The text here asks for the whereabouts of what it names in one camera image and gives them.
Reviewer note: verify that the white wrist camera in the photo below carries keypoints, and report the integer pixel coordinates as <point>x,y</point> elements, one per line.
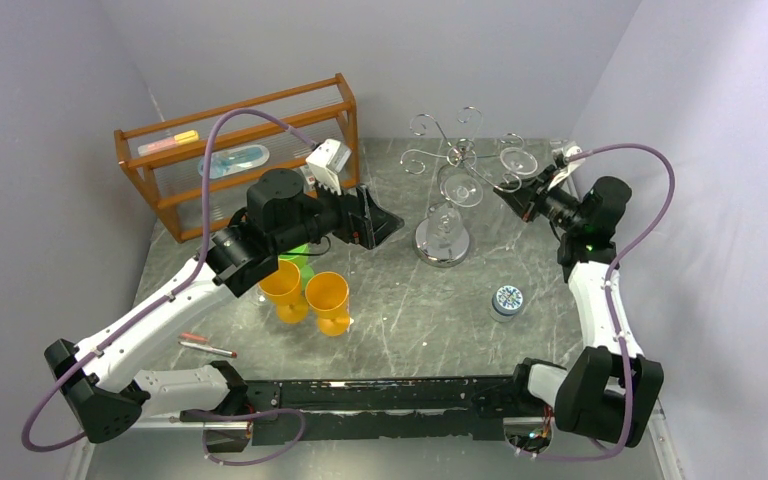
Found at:
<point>326,162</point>
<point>563,157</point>

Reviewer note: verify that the green plastic goblet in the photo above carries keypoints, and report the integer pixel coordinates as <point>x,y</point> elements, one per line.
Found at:
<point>300,258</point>

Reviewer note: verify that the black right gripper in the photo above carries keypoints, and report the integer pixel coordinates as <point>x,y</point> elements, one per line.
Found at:
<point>534,200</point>

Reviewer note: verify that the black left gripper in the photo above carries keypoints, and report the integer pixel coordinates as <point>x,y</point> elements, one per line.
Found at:
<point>371,225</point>

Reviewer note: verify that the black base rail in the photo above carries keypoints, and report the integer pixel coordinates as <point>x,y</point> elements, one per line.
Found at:
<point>428,407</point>

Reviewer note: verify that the orange plastic goblet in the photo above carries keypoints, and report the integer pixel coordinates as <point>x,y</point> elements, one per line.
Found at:
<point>284,289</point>
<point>327,293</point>

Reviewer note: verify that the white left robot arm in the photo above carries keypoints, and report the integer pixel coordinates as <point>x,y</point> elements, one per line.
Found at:
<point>103,378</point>

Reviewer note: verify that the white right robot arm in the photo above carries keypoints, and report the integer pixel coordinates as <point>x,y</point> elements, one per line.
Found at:
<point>610,391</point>

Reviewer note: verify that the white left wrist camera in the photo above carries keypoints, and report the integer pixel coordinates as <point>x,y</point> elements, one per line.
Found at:
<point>326,162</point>

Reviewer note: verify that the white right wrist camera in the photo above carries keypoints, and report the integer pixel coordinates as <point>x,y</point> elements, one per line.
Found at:
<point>563,157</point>

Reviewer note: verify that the chrome wine glass rack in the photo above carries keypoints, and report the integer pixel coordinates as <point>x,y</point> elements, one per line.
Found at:
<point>459,156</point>

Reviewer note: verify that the red grey marker pen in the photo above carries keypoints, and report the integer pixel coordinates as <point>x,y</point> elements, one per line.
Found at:
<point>205,348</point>

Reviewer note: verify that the orange wooden shelf rack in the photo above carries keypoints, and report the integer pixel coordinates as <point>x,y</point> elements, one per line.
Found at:
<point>165,161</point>

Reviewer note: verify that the small blue-lidded jar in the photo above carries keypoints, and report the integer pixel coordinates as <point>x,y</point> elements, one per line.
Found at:
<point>506,303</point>

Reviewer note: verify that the small white box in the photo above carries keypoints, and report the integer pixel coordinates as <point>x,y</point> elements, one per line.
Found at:
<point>308,178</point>

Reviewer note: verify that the yellow pink highlighter pen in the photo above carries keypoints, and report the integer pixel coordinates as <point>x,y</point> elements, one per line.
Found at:
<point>169,142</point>

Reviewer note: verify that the clear plastic wine glass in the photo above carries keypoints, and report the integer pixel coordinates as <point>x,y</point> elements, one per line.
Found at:
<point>518,164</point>

